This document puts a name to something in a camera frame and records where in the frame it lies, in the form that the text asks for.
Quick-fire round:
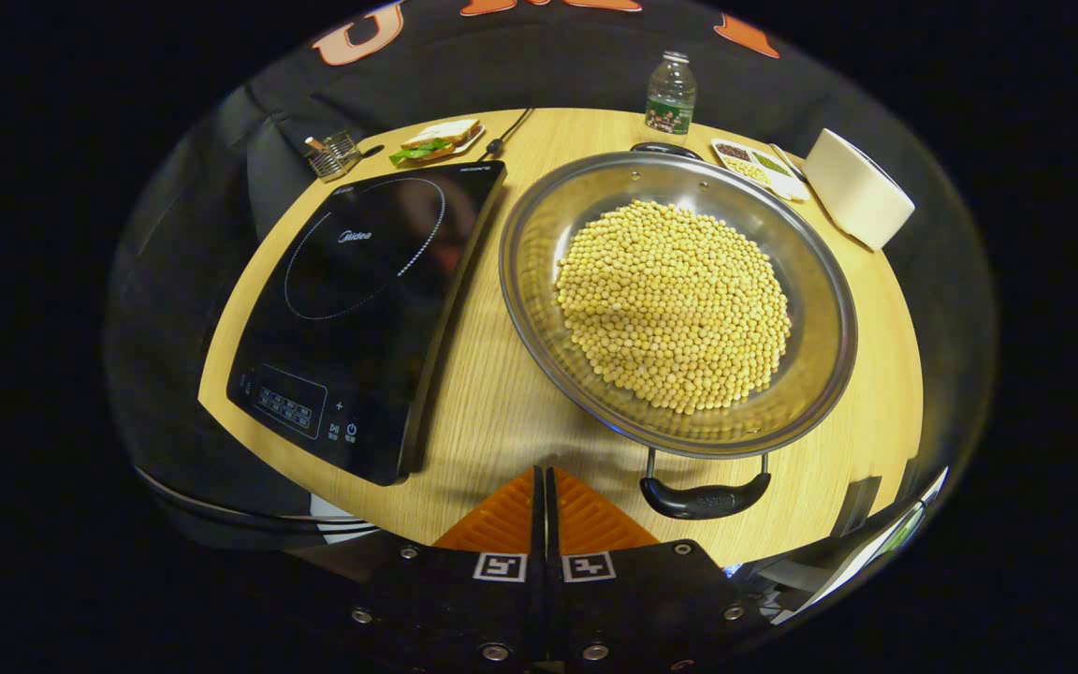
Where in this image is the wire mesh basket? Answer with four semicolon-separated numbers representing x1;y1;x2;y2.
303;129;364;182

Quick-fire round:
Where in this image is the white paper roll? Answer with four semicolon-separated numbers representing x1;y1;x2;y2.
803;128;916;252

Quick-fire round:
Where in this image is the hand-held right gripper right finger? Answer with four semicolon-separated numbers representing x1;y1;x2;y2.
548;466;765;670

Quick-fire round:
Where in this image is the black induction cooktop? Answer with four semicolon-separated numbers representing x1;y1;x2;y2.
226;159;509;488

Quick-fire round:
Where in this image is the thin metal utensil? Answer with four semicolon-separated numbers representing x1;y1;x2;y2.
768;142;809;182

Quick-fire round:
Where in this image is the pile of soybeans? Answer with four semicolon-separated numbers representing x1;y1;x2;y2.
553;198;794;416

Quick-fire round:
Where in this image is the black power cable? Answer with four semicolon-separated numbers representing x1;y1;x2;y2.
478;108;535;162

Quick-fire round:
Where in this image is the white divided seasoning tray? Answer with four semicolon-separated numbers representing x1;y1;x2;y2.
710;138;811;202

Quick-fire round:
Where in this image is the clear plastic water bottle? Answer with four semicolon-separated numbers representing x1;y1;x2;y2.
644;51;699;137

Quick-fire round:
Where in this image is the sandwich with lettuce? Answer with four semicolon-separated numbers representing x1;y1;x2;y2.
389;119;482;168

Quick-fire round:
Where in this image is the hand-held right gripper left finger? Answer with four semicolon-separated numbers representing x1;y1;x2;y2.
350;466;547;670

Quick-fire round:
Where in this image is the steel pot with black handles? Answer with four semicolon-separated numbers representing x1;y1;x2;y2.
499;140;860;521

